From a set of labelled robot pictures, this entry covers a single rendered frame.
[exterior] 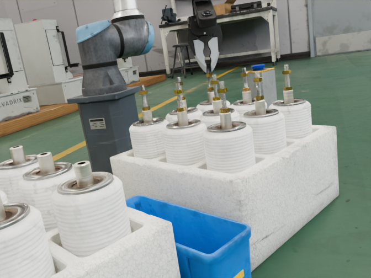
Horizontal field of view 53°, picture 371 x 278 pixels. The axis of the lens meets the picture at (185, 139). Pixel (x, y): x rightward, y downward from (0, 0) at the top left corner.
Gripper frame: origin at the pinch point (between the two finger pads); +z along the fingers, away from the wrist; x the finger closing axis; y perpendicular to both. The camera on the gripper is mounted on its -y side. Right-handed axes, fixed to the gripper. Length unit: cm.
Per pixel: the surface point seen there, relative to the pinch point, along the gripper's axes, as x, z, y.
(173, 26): -10, -36, 454
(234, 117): -2.3, 10.8, -19.6
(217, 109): 1.2, 8.7, -17.1
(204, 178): 7.7, 17.5, -37.6
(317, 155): -18.7, 21.0, -24.6
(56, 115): 104, 33, 202
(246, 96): -7.6, 8.0, -9.2
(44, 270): 29, 16, -63
